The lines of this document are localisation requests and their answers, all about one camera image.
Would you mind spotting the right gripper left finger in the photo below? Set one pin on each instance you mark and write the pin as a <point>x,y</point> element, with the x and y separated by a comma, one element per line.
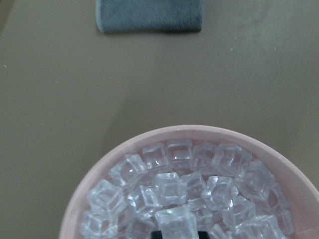
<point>156,235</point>

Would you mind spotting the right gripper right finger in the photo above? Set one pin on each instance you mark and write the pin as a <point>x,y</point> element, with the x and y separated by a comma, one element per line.
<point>203,235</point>

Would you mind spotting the pink bowl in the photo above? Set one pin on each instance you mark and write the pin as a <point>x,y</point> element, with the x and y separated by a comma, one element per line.
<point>303,195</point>

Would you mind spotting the grey folded cloth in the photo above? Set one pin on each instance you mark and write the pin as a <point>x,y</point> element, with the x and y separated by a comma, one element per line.
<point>149,15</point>

